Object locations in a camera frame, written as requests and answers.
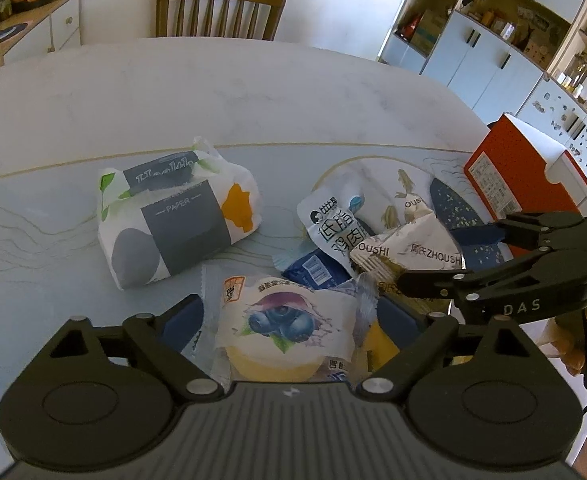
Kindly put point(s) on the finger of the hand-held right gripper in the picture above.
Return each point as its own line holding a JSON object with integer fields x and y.
{"x": 423, "y": 282}
{"x": 478, "y": 234}

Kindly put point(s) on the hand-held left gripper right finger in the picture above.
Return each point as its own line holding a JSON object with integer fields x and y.
{"x": 398, "y": 322}

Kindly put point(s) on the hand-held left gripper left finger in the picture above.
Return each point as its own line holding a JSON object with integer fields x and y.
{"x": 186, "y": 322}

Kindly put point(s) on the beige snack packet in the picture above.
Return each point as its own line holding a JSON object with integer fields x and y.
{"x": 413, "y": 247}

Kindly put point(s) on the red cardboard box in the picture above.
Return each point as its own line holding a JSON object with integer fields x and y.
{"x": 516, "y": 170}

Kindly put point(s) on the blueberry cake packet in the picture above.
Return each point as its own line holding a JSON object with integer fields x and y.
{"x": 283, "y": 320}

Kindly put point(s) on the patterned tissue pack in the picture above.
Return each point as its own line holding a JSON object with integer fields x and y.
{"x": 173, "y": 220}

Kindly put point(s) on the white marble desktop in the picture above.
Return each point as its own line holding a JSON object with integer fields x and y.
{"x": 223, "y": 100}

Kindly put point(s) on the person's right hand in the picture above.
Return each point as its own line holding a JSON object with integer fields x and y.
{"x": 566, "y": 347}

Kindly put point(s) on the blue packet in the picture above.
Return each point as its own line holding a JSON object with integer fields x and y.
{"x": 316, "y": 269}

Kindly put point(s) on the white snack packet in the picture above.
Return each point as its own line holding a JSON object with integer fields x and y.
{"x": 331, "y": 220}

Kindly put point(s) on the wooden chair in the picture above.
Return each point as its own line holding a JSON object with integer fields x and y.
{"x": 218, "y": 10}

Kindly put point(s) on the white sideboard cabinet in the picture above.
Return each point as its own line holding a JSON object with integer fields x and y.
{"x": 48, "y": 25}

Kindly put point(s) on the white wall cabinet unit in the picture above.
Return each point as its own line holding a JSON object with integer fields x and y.
{"x": 493, "y": 35}

